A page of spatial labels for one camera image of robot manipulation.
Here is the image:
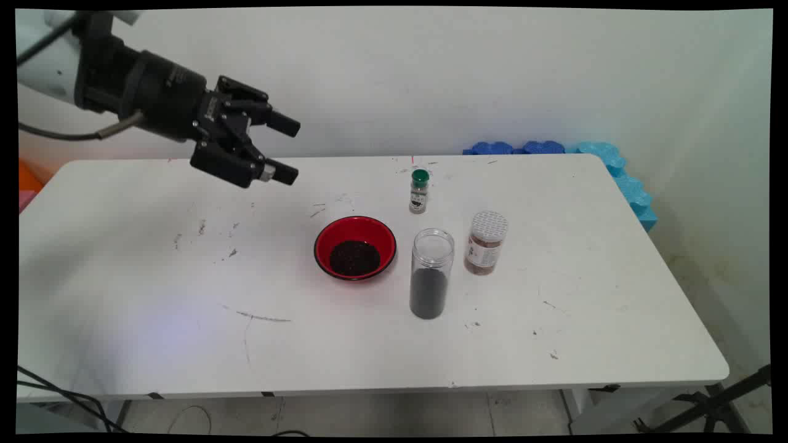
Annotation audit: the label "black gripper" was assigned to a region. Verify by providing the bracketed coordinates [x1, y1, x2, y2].
[122, 49, 302, 189]

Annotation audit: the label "clear jar with black grains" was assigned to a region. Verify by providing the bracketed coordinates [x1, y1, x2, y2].
[409, 228, 456, 321]

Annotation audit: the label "red bowl with black grains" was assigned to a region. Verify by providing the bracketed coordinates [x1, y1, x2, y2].
[314, 215, 398, 282]

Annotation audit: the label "small green-capped spice bottle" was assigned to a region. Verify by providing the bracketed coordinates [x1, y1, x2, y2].
[409, 169, 430, 215]

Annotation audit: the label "orange block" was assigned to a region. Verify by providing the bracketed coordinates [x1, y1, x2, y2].
[18, 159, 45, 193]

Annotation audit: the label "white-lidded jar brown contents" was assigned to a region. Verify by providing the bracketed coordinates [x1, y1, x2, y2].
[464, 210, 509, 276]

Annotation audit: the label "light blue foam mat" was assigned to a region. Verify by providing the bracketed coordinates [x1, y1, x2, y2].
[566, 142, 658, 233]

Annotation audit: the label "black tripod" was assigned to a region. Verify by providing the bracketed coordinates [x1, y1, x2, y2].
[634, 364, 771, 434]

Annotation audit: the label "gripper cable with metal plug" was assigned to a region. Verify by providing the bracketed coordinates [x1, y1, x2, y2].
[17, 111, 148, 142]

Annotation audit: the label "black camera cable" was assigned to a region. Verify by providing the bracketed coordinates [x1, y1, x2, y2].
[17, 28, 78, 65]

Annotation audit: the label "black floor cable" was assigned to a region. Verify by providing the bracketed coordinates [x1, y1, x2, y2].
[17, 366, 130, 434]
[17, 380, 115, 434]

